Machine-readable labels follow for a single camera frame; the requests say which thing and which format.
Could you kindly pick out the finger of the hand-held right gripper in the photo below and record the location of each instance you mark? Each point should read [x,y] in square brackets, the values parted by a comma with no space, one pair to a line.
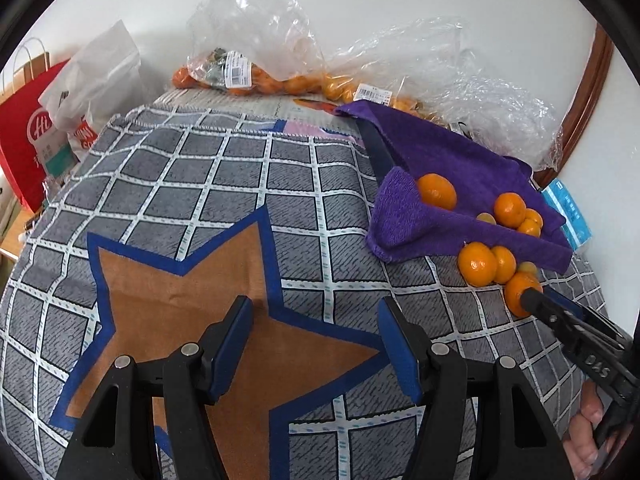
[560,327]
[585,315]

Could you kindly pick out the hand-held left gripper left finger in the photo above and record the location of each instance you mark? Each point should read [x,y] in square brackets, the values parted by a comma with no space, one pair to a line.
[232,345]

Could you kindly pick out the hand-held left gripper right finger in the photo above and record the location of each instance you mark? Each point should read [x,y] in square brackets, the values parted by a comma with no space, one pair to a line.
[400,355]

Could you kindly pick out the small orange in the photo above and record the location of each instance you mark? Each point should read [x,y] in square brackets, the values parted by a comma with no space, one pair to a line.
[529,229]
[534,216]

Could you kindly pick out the large orange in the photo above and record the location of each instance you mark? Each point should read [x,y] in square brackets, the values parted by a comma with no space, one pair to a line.
[510,210]
[436,191]

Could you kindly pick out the brown kiwi fruit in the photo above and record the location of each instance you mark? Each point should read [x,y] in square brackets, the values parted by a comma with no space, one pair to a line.
[527,267]
[486,219]

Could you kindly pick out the purple towel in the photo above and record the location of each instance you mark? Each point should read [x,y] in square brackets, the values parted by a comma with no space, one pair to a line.
[450,150]

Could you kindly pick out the person's right hand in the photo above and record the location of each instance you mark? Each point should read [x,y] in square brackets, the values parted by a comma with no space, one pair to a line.
[582,435]

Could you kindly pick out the blue tissue pack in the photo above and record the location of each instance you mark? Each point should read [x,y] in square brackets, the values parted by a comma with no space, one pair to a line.
[567,212]

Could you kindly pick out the checked blanket with star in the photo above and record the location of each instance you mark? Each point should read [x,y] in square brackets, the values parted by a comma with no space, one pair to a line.
[200,185]

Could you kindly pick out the crumpled clear plastic bag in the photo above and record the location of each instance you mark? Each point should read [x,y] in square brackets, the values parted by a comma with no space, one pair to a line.
[505,110]

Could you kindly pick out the wooden furniture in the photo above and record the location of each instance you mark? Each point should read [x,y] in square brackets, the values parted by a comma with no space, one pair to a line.
[10,240]

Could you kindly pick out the white bag with red print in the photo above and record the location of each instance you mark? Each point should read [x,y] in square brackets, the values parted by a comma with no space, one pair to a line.
[82,135]

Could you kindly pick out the pile of bagged oranges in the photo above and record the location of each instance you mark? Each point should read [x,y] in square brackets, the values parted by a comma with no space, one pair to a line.
[265,82]
[340,87]

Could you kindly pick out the white plastic bag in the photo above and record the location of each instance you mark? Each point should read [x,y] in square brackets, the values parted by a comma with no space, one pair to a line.
[95,75]

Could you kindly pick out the red paper bag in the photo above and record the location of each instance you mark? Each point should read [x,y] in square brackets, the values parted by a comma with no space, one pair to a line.
[22,125]

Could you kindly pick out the brown wooden door frame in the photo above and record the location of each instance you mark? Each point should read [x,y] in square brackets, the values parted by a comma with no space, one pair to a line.
[587,95]

